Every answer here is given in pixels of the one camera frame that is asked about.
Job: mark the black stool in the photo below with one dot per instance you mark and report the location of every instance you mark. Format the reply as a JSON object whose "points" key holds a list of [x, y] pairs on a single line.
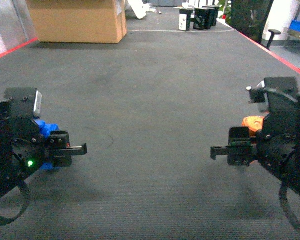
{"points": [[273, 33]]}

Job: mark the orange cylindrical cap 4680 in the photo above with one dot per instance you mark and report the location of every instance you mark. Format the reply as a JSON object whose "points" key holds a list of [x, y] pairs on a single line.
{"points": [[251, 125]]}

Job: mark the black and white box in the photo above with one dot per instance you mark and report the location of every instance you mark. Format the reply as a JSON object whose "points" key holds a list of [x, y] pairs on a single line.
{"points": [[185, 19]]}

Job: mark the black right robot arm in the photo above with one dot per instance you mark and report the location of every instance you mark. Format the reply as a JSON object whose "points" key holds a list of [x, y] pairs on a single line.
{"points": [[293, 184]]}

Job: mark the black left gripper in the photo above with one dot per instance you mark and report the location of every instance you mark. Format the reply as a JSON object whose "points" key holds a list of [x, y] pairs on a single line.
{"points": [[31, 150]]}

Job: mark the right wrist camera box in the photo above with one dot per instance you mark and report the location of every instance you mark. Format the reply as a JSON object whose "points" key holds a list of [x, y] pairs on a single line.
{"points": [[275, 94]]}

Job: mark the large cardboard box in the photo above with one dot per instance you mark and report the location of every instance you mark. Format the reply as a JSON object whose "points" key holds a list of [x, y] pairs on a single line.
{"points": [[78, 21]]}

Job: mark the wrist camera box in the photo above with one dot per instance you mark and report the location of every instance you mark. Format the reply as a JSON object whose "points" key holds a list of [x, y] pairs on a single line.
{"points": [[275, 94], [25, 102]]}

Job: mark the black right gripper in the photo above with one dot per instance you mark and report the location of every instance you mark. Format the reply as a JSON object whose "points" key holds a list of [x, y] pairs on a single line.
{"points": [[276, 148]]}

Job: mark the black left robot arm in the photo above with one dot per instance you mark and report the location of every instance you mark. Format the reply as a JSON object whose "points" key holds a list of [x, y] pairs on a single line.
{"points": [[9, 178]]}

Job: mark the blue block part with knob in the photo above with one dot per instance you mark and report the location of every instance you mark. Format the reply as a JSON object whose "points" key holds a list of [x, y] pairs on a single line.
{"points": [[45, 129]]}

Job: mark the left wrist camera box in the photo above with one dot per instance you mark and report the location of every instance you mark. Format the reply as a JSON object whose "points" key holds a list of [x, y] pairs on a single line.
{"points": [[25, 102]]}

